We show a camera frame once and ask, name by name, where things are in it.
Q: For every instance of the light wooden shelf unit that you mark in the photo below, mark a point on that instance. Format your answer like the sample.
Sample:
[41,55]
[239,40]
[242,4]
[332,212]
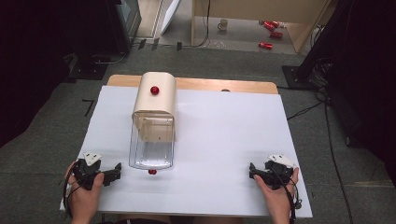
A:
[249,9]

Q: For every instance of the beige mug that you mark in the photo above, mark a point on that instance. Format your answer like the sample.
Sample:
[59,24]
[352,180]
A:
[222,24]

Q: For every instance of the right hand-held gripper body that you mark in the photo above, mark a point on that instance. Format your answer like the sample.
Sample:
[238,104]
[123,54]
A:
[278,174]

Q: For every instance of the clear plastic drawer, red knob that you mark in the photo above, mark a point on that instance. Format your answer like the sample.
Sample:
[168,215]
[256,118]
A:
[152,146]

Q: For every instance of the white table cover sheet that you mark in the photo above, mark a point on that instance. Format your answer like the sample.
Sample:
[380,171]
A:
[224,149]

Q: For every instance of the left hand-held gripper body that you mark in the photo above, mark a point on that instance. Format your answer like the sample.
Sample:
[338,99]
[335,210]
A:
[84,173]

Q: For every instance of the cream box with red knob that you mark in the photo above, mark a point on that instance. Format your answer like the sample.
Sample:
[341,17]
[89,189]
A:
[155,96]

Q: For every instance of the dark monitor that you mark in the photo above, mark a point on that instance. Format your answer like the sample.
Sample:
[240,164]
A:
[124,21]

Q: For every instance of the black stand base plate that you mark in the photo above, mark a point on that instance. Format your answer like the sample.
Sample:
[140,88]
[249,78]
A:
[295,77]

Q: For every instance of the wooden table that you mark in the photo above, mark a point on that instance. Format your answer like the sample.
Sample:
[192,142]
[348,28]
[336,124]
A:
[199,84]

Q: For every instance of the person's right hand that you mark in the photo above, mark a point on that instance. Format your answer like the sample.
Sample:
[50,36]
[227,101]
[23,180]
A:
[276,200]

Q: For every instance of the red can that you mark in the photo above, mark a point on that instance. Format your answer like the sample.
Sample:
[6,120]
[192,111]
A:
[275,23]
[275,34]
[265,45]
[268,25]

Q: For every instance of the white panel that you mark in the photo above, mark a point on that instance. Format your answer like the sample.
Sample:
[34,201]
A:
[169,15]

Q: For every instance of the person's left hand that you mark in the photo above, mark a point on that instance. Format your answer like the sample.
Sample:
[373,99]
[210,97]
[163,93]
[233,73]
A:
[81,199]

